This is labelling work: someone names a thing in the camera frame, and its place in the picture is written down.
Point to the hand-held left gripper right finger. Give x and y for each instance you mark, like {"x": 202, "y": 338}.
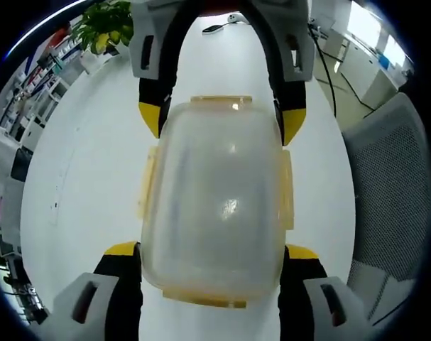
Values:
{"x": 336, "y": 309}

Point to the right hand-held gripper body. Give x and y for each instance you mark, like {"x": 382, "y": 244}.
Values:
{"x": 220, "y": 7}

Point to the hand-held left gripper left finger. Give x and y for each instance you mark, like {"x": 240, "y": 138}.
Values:
{"x": 76, "y": 305}

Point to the clear plastic box yellow buckles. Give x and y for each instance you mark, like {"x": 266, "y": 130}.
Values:
{"x": 215, "y": 199}

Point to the white handheld controller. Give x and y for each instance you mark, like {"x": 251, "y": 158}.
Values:
{"x": 236, "y": 18}

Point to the green potted plant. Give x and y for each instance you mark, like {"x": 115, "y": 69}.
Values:
{"x": 101, "y": 25}

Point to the white office desks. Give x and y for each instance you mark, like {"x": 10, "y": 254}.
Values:
{"x": 364, "y": 49}

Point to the white storage shelves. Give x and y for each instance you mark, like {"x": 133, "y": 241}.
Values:
{"x": 41, "y": 81}

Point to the grey mesh office chair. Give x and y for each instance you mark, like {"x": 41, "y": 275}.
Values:
{"x": 385, "y": 199}

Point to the white printer cabinet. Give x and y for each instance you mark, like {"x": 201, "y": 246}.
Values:
{"x": 7, "y": 152}

